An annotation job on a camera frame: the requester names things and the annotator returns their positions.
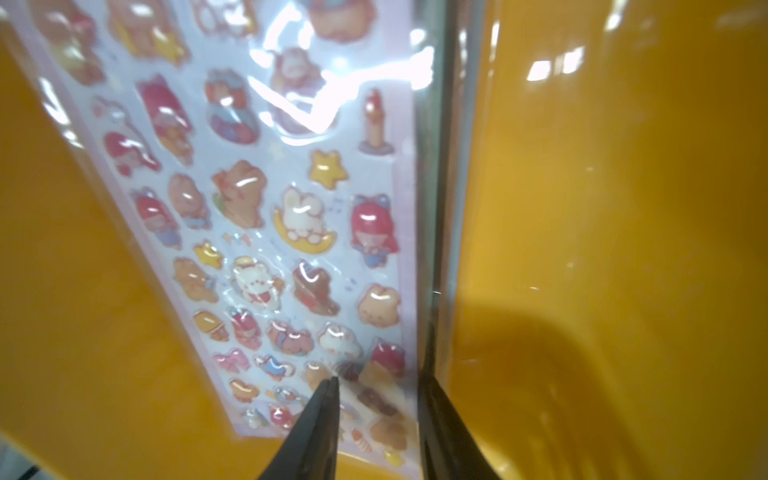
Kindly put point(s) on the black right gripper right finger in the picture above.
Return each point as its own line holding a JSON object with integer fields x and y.
{"x": 448, "y": 450}

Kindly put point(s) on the yellow plastic storage box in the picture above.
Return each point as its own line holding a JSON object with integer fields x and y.
{"x": 606, "y": 276}

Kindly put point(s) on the lilac character sticker sheet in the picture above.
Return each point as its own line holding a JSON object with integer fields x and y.
{"x": 263, "y": 153}

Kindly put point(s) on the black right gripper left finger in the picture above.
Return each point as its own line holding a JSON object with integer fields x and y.
{"x": 310, "y": 450}

